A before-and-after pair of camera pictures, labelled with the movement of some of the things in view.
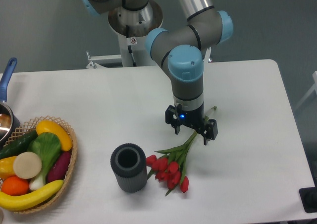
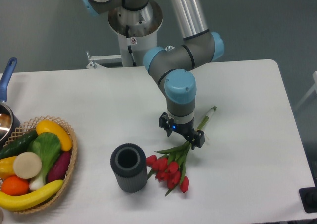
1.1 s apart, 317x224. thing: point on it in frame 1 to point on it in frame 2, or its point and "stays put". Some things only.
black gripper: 177,117 to 186,129
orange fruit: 13,186 stays put
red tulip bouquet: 170,165 stays put
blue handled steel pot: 10,125 stays put
